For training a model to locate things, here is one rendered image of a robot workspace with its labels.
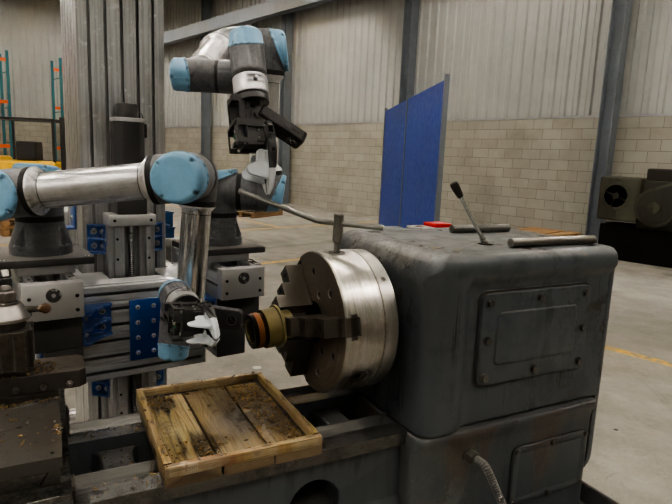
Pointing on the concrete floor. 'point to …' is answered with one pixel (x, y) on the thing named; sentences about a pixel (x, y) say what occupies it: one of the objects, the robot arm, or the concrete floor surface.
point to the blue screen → (414, 158)
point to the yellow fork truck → (28, 151)
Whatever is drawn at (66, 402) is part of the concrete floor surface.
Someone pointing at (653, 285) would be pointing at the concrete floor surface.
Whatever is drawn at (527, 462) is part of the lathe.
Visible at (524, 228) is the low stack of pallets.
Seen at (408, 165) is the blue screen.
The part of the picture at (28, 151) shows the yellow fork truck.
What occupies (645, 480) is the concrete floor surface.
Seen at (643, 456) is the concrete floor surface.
